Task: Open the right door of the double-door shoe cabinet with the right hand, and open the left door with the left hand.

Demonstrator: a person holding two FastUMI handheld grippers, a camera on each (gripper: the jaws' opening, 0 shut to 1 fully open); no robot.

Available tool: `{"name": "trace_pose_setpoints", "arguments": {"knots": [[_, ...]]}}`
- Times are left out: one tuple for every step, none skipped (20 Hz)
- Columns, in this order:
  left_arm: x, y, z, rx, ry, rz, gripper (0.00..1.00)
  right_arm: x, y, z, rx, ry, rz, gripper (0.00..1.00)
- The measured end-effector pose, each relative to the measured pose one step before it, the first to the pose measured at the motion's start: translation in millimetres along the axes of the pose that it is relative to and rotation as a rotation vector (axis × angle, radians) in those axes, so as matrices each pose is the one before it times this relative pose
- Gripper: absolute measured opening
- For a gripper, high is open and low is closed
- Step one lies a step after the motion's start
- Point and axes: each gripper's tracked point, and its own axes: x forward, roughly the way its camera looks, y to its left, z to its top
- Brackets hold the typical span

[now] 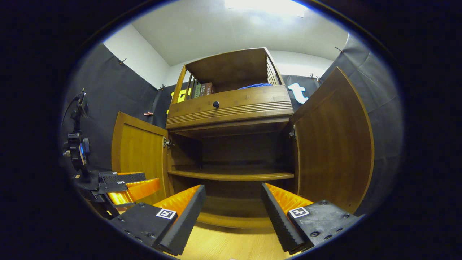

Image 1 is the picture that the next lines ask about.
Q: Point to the wooden drawer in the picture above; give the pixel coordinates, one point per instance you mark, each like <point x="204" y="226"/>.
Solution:
<point x="252" y="99"/>

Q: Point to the green book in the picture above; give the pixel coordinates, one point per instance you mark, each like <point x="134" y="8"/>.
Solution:
<point x="196" y="91"/>

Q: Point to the wooden cabinet shelf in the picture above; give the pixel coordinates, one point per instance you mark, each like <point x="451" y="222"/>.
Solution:
<point x="231" y="176"/>

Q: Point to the blue cloth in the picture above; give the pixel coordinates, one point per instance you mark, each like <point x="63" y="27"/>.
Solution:
<point x="254" y="86"/>

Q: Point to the metal door hinge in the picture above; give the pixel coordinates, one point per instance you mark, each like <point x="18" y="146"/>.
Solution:
<point x="292" y="134"/>
<point x="167" y="143"/>

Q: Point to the black backdrop cloth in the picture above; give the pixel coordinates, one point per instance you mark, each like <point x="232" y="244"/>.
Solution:
<point x="108" y="90"/>

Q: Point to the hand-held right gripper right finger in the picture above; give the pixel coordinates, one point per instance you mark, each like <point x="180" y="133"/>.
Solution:
<point x="278" y="220"/>

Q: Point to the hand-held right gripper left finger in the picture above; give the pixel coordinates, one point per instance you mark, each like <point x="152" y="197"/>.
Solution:
<point x="187" y="220"/>

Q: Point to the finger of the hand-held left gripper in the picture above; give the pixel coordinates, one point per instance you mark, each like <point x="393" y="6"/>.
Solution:
<point x="122" y="177"/>
<point x="137" y="191"/>

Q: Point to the wooden shoe cabinet door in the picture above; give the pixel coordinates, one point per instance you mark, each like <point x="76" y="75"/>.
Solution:
<point x="332" y="144"/>
<point x="139" y="151"/>

